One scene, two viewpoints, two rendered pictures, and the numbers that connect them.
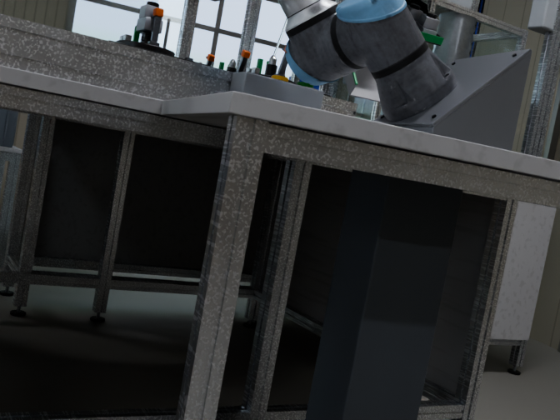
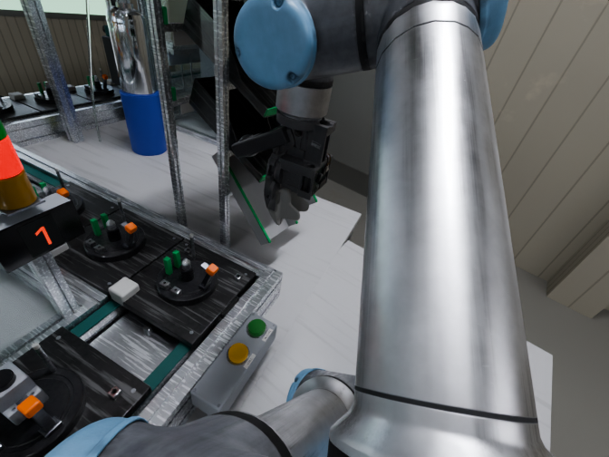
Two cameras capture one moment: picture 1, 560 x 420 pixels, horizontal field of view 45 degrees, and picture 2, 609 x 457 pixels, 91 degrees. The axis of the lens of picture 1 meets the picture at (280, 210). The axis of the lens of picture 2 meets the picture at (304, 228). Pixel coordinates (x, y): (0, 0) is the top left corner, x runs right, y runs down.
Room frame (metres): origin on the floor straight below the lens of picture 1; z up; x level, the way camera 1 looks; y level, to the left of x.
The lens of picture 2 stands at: (1.29, 0.19, 1.57)
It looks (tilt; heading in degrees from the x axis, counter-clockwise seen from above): 38 degrees down; 320
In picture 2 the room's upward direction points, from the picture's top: 11 degrees clockwise
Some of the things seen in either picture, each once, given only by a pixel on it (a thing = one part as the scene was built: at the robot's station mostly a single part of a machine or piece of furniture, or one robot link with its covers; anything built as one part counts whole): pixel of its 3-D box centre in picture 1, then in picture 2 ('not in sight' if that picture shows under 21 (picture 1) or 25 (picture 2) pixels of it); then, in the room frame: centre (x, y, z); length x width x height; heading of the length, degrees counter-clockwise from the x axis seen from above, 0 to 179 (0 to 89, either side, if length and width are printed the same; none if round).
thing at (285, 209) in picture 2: not in sight; (285, 211); (1.64, -0.05, 1.27); 0.06 x 0.03 x 0.09; 31
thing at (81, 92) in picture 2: not in sight; (97, 82); (3.36, 0.11, 1.01); 0.24 x 0.24 x 0.13; 31
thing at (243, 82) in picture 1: (277, 94); (237, 361); (1.59, 0.05, 0.93); 0.21 x 0.07 x 0.06; 121
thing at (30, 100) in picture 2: not in sight; (49, 90); (3.23, 0.32, 1.01); 0.24 x 0.24 x 0.13; 31
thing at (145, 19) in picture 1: (149, 17); (5, 386); (1.65, 0.39, 1.06); 0.08 x 0.04 x 0.07; 31
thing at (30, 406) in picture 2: (155, 25); (35, 412); (1.61, 0.36, 1.04); 0.04 x 0.02 x 0.08; 31
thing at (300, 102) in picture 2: not in sight; (304, 98); (1.65, -0.07, 1.45); 0.08 x 0.08 x 0.05
